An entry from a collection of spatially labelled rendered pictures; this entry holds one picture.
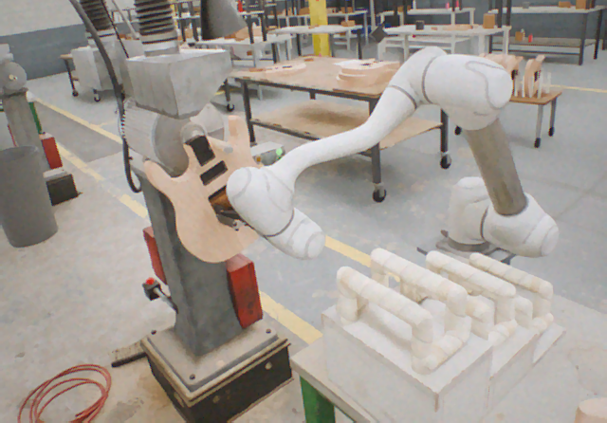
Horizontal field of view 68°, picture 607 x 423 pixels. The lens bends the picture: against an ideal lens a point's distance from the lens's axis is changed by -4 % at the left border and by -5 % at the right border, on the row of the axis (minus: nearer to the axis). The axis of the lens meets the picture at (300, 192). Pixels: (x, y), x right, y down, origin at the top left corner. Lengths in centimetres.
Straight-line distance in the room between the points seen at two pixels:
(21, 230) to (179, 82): 321
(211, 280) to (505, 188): 116
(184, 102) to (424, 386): 84
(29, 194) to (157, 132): 273
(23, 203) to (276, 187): 327
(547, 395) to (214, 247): 97
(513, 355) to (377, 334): 26
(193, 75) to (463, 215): 102
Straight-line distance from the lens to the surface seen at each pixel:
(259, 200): 105
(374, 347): 83
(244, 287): 205
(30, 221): 424
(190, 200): 140
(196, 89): 123
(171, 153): 154
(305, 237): 113
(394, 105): 128
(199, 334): 206
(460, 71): 121
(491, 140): 134
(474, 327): 89
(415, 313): 72
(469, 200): 169
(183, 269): 188
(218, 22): 136
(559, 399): 103
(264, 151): 172
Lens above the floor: 166
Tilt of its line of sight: 24 degrees down
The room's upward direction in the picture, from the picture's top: 7 degrees counter-clockwise
